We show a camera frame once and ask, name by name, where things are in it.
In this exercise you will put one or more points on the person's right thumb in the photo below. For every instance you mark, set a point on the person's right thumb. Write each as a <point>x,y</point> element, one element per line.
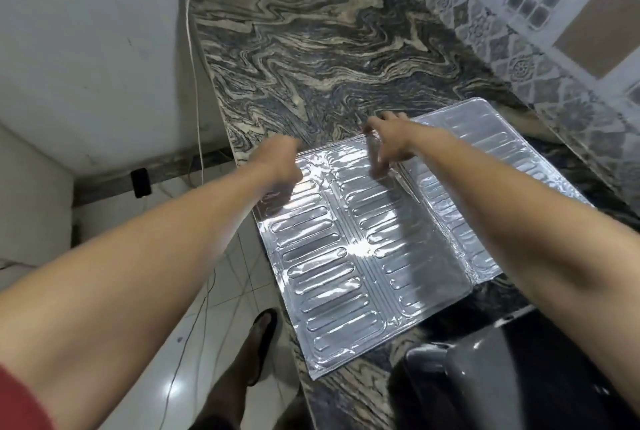
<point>382,163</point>

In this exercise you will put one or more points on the person's leg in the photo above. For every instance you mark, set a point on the person's leg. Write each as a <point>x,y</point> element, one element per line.
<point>230,394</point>

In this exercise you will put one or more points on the silver embossed foil sheet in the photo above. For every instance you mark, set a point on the silver embossed foil sheet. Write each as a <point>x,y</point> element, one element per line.
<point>345,255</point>

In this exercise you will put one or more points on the person's right hand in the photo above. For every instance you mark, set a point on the person's right hand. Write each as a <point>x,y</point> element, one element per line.
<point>397,140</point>

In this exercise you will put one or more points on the black glass stove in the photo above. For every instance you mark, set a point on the black glass stove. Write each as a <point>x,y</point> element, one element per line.
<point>525,374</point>

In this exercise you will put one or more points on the person's left hand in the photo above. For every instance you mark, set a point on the person's left hand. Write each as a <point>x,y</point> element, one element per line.
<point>277,160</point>

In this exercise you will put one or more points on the black wall plug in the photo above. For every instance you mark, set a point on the black wall plug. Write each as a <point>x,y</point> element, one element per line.
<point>140,183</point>

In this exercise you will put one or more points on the red sleeve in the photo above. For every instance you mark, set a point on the red sleeve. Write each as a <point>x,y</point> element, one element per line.
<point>22,402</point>

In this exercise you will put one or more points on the person's dark sandal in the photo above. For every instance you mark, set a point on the person's dark sandal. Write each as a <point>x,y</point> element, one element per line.
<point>264,344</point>

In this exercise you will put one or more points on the person's right forearm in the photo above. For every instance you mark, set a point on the person's right forearm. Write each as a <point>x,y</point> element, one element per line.
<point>510,215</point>

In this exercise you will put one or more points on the person's left fingers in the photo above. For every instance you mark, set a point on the person's left fingers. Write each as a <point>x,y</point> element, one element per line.
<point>290,179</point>

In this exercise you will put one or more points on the person's left forearm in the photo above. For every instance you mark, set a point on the person's left forearm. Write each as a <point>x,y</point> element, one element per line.
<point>150,265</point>

